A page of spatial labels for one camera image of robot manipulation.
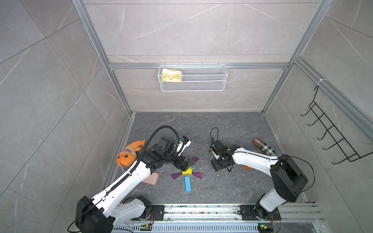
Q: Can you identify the yellow block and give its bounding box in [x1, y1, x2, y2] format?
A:
[182, 170, 192, 176]

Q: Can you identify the light blue long block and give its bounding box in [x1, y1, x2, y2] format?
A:
[185, 176, 191, 192]

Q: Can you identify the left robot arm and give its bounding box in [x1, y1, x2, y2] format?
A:
[73, 136, 196, 233]

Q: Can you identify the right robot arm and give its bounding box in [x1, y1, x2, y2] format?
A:
[210, 139, 308, 220]

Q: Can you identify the pink rounded case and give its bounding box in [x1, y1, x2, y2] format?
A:
[142, 172, 159, 186]

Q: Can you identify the plaid patterned pouch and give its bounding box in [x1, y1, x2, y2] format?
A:
[253, 138, 276, 156]

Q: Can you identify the orange plush fish toy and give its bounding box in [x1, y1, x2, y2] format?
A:
[116, 140, 146, 168]

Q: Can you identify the yellow cloth in basket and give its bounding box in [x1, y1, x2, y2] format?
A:
[160, 68, 183, 83]

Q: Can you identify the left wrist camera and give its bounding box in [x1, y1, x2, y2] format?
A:
[176, 136, 191, 155]

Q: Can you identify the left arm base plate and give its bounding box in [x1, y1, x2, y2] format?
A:
[152, 205, 165, 221]

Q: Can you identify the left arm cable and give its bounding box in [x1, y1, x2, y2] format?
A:
[67, 125, 181, 233]

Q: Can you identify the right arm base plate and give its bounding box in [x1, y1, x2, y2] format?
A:
[237, 204, 281, 221]

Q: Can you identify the white wire mesh basket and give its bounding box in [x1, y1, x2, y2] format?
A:
[157, 65, 228, 92]

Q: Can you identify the metal front rail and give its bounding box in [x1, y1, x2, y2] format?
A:
[111, 203, 329, 233]

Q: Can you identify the black wire hook rack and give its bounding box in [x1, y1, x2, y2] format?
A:
[300, 86, 373, 165]

